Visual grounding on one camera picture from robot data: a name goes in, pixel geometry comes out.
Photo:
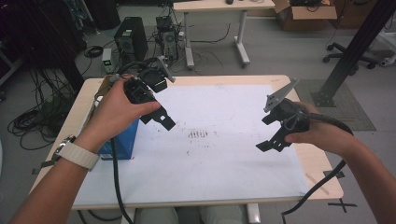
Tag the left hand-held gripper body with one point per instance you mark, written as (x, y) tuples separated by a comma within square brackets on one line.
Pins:
[(140, 91)]

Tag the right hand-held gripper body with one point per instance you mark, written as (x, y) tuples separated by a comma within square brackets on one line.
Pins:
[(289, 115)]

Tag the blue cardboard box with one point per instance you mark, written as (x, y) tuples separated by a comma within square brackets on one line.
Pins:
[(124, 146)]

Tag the person's left hand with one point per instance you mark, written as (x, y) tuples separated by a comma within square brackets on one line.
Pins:
[(115, 115)]

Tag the person's right hand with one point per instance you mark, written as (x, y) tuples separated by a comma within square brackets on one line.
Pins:
[(323, 133)]

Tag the small grey power supply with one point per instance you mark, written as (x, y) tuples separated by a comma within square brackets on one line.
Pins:
[(107, 60)]

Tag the black computer tower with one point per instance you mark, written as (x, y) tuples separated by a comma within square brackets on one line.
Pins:
[(130, 37)]

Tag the beige tape strip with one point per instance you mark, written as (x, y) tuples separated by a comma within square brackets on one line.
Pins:
[(317, 184)]

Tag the open computer case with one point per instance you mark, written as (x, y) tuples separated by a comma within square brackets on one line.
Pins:
[(168, 37)]

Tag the grey floor mat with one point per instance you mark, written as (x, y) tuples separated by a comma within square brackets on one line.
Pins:
[(358, 115)]

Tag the white paper sheet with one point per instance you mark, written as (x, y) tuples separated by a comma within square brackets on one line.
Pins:
[(202, 174)]

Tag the dark tape piece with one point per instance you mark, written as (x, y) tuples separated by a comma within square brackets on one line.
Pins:
[(337, 174)]

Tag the white table leg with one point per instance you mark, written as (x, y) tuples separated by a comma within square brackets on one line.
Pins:
[(253, 214)]

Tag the black office chair base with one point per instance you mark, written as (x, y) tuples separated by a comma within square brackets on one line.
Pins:
[(345, 56)]

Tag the black tape cross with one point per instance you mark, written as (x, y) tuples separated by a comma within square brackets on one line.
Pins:
[(342, 205)]

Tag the open brown cardboard box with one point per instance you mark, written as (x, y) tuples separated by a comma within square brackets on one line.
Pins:
[(306, 15)]

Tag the dark curtain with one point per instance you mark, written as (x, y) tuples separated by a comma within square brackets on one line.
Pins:
[(40, 28)]

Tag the black computer mouse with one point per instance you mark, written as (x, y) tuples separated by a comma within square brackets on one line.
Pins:
[(229, 1)]

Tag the black metal stand post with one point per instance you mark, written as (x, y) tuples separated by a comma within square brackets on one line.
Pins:
[(351, 53)]

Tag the white frame desk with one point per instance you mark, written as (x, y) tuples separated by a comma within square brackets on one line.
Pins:
[(218, 5)]

